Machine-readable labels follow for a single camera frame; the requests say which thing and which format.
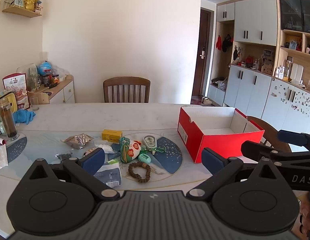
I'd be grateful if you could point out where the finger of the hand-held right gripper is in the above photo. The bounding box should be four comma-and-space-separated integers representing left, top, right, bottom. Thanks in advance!
241, 141, 310, 165
277, 129, 310, 153

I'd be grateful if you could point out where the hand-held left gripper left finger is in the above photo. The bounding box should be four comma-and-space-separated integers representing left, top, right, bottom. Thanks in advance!
27, 147, 120, 201

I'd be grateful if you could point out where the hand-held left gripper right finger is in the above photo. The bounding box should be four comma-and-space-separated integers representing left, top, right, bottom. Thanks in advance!
186, 147, 279, 201

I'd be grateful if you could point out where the white plastic wrapper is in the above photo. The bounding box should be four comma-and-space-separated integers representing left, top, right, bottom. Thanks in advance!
93, 140, 114, 154

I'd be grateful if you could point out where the red cardboard shoe box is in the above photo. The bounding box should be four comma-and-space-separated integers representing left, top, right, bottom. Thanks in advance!
177, 106, 265, 164

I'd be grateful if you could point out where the silver foil packet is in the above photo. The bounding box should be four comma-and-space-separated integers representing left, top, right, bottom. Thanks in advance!
61, 134, 95, 150

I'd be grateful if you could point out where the small yellow box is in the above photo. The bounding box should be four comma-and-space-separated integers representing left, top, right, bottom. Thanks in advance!
101, 129, 123, 141

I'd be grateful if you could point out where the colourful plush toy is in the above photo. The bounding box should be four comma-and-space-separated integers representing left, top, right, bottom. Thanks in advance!
119, 137, 166, 163

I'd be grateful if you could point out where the small teal clip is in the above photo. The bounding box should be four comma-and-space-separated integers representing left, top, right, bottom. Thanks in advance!
138, 153, 152, 164

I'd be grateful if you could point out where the wooden bead bracelet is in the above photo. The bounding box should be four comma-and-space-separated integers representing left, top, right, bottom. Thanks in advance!
128, 162, 151, 183

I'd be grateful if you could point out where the pale green oval case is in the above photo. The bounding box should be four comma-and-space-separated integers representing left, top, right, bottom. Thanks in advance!
142, 135, 158, 149

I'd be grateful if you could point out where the person's right hand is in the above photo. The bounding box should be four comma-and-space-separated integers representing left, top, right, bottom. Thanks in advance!
301, 200, 310, 230

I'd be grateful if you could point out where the small round printed badge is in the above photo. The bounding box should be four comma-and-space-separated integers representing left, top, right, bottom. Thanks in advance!
82, 147, 101, 155

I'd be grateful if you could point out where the brown wooden chair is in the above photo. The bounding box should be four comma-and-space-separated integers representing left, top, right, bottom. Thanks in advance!
246, 116, 292, 153
103, 77, 151, 103

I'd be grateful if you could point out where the blue printed placemat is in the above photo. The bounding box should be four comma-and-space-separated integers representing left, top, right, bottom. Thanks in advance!
117, 132, 184, 183
6, 136, 27, 164

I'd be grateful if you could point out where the patterned door rug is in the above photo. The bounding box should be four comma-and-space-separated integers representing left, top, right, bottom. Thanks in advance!
191, 96, 208, 105

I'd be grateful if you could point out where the white wooden side cabinet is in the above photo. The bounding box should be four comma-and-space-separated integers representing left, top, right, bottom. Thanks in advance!
48, 75, 76, 104

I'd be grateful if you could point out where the small wooden seat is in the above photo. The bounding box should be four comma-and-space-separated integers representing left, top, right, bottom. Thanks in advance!
27, 91, 50, 105

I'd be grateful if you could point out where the clear drinking glass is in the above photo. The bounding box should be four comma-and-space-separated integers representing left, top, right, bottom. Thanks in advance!
30, 95, 40, 112

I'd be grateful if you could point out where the blue cloth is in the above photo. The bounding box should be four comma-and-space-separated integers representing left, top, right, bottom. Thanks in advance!
13, 110, 36, 125

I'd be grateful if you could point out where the white paper bag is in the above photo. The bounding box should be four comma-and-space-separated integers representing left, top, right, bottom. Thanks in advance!
0, 144, 9, 172

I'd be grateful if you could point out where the glass tea bottle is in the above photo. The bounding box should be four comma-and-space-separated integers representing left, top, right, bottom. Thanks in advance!
0, 97, 20, 141

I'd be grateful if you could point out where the clear plastic bag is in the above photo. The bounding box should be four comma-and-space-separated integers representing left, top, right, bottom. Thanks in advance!
52, 65, 70, 79

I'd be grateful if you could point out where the red snack bag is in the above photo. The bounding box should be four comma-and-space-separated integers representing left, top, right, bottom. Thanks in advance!
2, 73, 30, 110

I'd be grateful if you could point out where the clear plastic container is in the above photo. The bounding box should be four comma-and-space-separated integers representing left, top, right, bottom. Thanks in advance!
17, 64, 41, 92

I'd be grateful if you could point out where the blue globe ball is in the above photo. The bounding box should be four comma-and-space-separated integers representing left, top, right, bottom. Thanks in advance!
37, 61, 53, 76

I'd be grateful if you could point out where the black hanging bag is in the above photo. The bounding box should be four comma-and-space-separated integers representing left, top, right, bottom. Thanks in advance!
222, 34, 233, 52

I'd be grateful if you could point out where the dark brown door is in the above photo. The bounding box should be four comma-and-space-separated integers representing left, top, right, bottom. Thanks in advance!
191, 8, 212, 97

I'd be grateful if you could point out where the large grey wall cabinet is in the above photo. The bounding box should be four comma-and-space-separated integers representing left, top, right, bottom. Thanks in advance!
207, 0, 310, 135

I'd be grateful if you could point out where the wooden wall shelf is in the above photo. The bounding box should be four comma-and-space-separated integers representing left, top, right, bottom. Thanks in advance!
2, 0, 42, 18

